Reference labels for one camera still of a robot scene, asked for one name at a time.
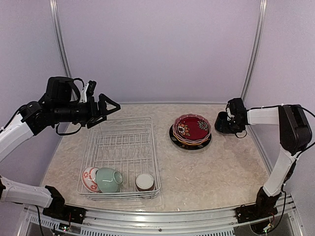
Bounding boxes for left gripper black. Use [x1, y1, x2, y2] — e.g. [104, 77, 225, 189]
[53, 92, 120, 128]

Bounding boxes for dark green mug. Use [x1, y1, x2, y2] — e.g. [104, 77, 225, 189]
[215, 112, 234, 134]

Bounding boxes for yellow polka dot plate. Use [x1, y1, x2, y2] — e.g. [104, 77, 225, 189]
[170, 134, 212, 150]

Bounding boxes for dark pink dotted plate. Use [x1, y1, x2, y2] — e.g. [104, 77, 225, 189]
[173, 114, 212, 144]

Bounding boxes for light pink plate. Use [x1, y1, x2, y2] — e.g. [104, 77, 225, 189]
[169, 129, 212, 147]

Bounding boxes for black striped rim plate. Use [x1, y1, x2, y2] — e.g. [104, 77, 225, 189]
[169, 126, 212, 150]

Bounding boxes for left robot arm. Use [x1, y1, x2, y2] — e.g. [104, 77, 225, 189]
[0, 77, 121, 219]

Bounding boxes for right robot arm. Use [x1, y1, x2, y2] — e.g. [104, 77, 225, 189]
[225, 98, 313, 218]

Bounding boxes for red patterned white bowl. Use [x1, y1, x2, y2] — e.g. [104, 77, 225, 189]
[81, 167, 101, 193]

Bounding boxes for light green ceramic bowl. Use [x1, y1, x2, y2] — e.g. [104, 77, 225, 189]
[96, 168, 123, 193]

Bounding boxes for brown cup white base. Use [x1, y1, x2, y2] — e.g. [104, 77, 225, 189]
[135, 174, 155, 191]

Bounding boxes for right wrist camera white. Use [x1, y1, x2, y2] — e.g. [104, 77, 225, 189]
[225, 105, 234, 120]

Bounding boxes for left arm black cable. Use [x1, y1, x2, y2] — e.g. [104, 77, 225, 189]
[72, 78, 86, 90]

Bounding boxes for white wire dish rack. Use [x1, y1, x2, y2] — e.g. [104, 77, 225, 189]
[77, 116, 160, 200]

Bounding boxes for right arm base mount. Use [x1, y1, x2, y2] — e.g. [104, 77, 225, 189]
[235, 204, 278, 224]

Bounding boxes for aluminium front rail frame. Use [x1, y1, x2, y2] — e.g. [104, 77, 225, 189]
[16, 195, 305, 236]

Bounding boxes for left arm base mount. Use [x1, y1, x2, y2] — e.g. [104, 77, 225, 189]
[42, 205, 87, 224]

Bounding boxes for left aluminium corner post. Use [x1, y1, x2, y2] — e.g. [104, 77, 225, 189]
[49, 0, 72, 77]

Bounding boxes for aluminium corner post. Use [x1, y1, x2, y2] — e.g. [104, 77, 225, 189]
[241, 0, 268, 101]
[49, 0, 72, 77]

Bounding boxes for right aluminium corner post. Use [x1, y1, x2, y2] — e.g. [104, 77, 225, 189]
[241, 0, 268, 101]

